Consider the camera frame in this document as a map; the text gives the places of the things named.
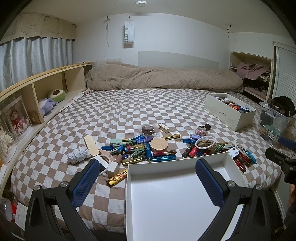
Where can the beige duvet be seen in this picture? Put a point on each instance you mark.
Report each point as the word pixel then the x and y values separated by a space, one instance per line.
pixel 161 78

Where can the brown tape roll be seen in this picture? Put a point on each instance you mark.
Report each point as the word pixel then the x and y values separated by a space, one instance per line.
pixel 148 130

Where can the clear doll display case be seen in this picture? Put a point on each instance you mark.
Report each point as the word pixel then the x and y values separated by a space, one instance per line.
pixel 18 120

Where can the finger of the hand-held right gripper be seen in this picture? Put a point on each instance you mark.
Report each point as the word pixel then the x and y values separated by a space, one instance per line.
pixel 288 142
pixel 276 154

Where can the pale blue curtain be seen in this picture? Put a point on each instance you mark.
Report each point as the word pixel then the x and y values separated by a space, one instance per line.
pixel 34 55

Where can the pile of lighters and clips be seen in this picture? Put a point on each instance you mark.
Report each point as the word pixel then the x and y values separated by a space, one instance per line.
pixel 136 148

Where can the beige drawn valance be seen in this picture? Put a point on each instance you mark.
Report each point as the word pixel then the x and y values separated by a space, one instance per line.
pixel 41 25

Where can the white shoe box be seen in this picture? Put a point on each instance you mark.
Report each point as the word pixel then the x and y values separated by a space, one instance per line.
pixel 231 118

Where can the black cube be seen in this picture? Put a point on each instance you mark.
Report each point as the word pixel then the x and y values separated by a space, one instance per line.
pixel 208 127

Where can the pearl tiara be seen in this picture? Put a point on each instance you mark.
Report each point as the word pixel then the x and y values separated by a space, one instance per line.
pixel 274 134

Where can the white mesh ball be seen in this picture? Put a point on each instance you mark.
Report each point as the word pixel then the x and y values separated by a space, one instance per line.
pixel 78 155

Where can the green tape disc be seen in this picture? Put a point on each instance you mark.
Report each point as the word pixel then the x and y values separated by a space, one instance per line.
pixel 116 141

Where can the grey headboard panel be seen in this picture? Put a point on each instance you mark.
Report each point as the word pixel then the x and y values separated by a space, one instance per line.
pixel 178 59

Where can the white wooden block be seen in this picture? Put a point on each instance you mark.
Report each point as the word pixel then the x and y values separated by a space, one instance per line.
pixel 113 169

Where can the gold tube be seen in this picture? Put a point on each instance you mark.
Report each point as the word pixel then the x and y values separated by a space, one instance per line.
pixel 171 136

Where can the dark brown wig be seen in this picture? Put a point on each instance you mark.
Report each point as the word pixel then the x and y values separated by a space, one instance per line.
pixel 284 104

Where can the purple plush toy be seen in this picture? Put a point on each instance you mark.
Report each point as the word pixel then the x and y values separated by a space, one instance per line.
pixel 47 106

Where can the red black lighter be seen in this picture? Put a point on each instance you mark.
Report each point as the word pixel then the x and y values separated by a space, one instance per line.
pixel 188 151

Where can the cream knitted ornament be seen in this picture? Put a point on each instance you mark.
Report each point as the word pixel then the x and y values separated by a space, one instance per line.
pixel 5 141

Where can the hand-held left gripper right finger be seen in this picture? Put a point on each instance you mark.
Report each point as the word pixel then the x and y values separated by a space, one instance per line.
pixel 209 183

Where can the round wooden lid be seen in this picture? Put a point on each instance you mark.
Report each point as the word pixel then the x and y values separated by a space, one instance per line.
pixel 159 145

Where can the flat wooden stick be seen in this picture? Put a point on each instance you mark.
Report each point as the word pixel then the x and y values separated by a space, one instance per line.
pixel 91 144

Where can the wall closet shelf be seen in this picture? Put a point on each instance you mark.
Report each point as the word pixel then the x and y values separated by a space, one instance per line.
pixel 252 58

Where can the blue plastic packet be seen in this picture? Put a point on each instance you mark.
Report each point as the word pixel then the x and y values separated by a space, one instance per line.
pixel 251 157

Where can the white red carton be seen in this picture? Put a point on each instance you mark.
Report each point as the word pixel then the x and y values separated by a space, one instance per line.
pixel 20 213

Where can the white window blind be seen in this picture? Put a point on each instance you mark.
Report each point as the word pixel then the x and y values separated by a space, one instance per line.
pixel 286 69

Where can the clear plastic bin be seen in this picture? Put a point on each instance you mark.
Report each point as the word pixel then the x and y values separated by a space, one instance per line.
pixel 268 120

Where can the green clothes clip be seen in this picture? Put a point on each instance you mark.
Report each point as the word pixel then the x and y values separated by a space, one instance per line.
pixel 221 146

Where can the cream lipstick box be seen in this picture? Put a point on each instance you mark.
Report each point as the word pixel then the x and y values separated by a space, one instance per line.
pixel 163 128

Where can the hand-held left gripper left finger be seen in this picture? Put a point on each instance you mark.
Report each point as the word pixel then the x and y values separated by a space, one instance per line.
pixel 86 183

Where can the white hanging paper bag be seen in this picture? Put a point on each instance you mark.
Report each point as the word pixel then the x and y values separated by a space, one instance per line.
pixel 129 34

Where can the white cardboard box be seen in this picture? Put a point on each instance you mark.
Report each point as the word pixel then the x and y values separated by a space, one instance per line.
pixel 166 204

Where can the pink clothes pile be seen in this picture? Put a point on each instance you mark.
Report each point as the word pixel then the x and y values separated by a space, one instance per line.
pixel 252 69

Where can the round ceiling light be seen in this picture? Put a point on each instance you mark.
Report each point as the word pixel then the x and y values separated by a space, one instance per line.
pixel 141 2

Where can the cream fluffy pillow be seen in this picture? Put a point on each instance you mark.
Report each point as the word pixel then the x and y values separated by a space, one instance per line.
pixel 108 62

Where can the avocado plush toy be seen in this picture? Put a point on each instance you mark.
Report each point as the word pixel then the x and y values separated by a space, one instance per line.
pixel 57 95

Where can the wooden headboard shelf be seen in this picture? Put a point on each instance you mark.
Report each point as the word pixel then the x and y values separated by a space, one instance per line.
pixel 74 76

